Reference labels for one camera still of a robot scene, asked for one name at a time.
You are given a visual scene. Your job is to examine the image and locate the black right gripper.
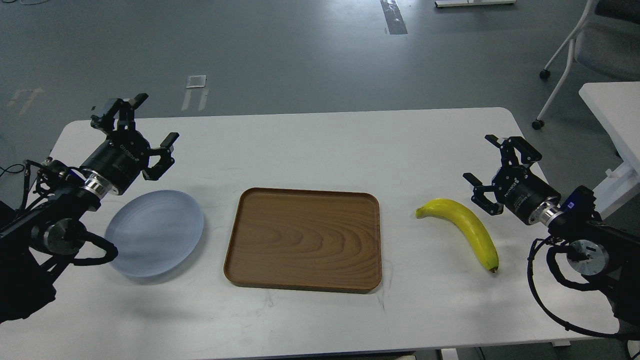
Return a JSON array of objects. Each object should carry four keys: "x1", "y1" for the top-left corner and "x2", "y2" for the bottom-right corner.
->
[{"x1": 462, "y1": 134, "x2": 561, "y2": 224}]

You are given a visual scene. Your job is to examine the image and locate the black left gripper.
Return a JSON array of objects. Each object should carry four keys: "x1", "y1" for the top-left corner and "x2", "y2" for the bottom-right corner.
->
[{"x1": 80, "y1": 93, "x2": 179, "y2": 195}]

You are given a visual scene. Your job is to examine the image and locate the yellow banana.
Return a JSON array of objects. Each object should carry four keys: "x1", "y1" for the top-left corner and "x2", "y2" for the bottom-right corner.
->
[{"x1": 414, "y1": 198, "x2": 499, "y2": 274}]

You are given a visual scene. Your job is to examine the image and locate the light blue round plate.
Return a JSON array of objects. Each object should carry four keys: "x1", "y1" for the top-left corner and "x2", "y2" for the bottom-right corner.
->
[{"x1": 104, "y1": 190, "x2": 204, "y2": 279}]

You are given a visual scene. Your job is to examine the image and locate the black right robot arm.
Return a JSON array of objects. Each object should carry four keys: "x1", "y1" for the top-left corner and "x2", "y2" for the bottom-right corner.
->
[{"x1": 463, "y1": 134, "x2": 639, "y2": 341}]

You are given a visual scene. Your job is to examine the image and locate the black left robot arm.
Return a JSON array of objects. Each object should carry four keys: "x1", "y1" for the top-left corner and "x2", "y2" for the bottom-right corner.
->
[{"x1": 0, "y1": 93, "x2": 179, "y2": 322}]

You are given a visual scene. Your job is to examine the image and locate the white office chair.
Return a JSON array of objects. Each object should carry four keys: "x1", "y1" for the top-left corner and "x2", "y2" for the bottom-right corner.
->
[{"x1": 531, "y1": 0, "x2": 640, "y2": 130}]

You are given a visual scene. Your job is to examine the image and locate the white table base foot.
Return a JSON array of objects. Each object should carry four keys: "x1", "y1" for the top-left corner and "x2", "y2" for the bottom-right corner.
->
[{"x1": 434, "y1": 0, "x2": 518, "y2": 9}]

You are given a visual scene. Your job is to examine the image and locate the brown wooden tray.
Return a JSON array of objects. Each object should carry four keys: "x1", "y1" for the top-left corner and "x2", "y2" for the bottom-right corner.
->
[{"x1": 223, "y1": 187, "x2": 383, "y2": 294}]

